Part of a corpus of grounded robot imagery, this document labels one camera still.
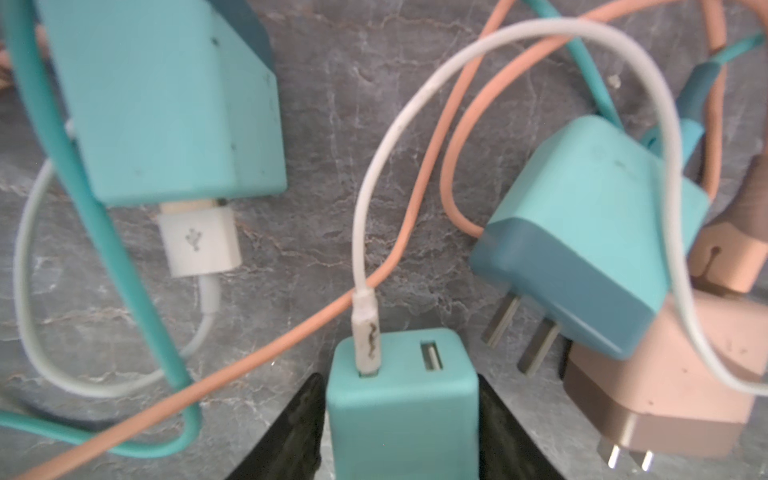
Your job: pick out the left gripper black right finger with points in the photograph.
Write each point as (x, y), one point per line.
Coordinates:
(506, 451)

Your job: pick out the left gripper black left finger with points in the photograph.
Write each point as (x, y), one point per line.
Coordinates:
(291, 447)

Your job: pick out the teal charger plug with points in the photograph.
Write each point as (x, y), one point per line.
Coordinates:
(579, 232)
(170, 100)
(417, 418)

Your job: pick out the pink charger plug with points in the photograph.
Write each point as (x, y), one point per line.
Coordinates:
(663, 399)

